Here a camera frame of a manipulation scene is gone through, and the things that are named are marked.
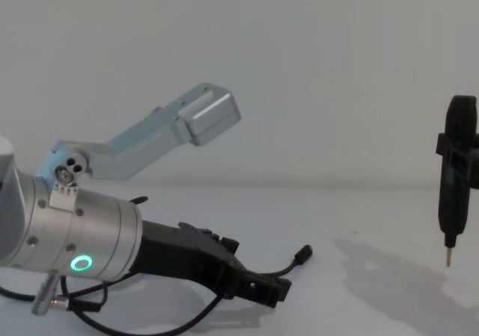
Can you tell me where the black cable with dark plug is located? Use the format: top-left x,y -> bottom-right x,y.
59,243 -> 315,332

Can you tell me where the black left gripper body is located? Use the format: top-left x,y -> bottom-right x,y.
129,220 -> 241,300

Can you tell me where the white table cloth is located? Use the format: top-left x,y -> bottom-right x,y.
0,184 -> 479,336

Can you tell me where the black pen-shaped tool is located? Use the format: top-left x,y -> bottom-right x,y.
437,94 -> 479,268

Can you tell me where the thin cable with silver plug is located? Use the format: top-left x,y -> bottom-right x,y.
0,270 -> 104,307

